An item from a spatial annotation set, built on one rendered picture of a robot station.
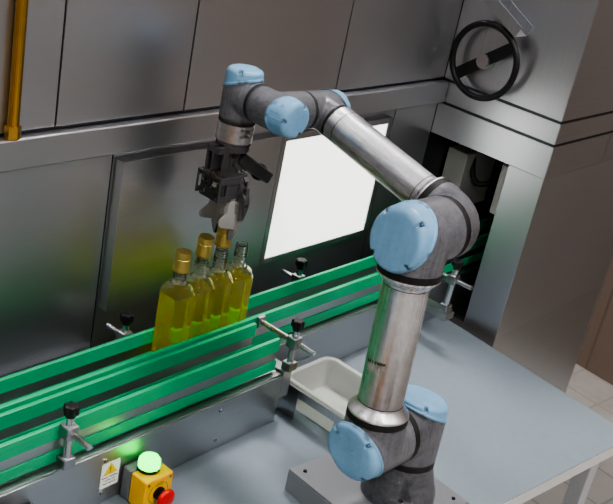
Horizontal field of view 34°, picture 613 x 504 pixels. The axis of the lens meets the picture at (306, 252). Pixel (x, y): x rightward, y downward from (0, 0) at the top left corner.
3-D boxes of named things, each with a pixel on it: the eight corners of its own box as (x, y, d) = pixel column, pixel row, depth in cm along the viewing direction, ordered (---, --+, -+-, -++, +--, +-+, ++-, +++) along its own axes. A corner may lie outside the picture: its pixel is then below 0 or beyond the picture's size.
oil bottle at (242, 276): (224, 338, 233) (239, 255, 224) (241, 349, 230) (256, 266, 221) (206, 344, 229) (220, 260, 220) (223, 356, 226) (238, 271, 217)
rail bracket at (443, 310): (411, 314, 284) (430, 242, 275) (460, 341, 275) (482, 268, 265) (401, 318, 280) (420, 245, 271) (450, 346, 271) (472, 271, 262)
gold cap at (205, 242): (203, 249, 212) (206, 230, 210) (215, 256, 211) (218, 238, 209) (191, 253, 210) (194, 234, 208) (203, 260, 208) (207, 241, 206)
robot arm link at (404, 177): (515, 212, 182) (336, 72, 206) (481, 220, 174) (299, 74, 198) (486, 262, 188) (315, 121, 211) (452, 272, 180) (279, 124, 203)
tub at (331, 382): (322, 383, 247) (329, 353, 244) (394, 429, 235) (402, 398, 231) (274, 405, 235) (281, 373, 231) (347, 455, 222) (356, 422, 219)
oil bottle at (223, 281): (205, 344, 229) (219, 260, 220) (221, 356, 226) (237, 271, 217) (186, 351, 225) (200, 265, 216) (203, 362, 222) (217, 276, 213)
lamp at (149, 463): (149, 458, 197) (151, 445, 196) (165, 470, 194) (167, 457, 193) (131, 466, 194) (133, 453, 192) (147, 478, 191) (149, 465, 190)
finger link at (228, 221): (210, 243, 208) (213, 200, 205) (232, 238, 212) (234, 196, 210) (221, 247, 206) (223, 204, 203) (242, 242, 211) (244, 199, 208)
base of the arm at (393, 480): (448, 501, 205) (460, 460, 202) (398, 523, 195) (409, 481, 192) (395, 463, 215) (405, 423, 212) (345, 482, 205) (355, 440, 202)
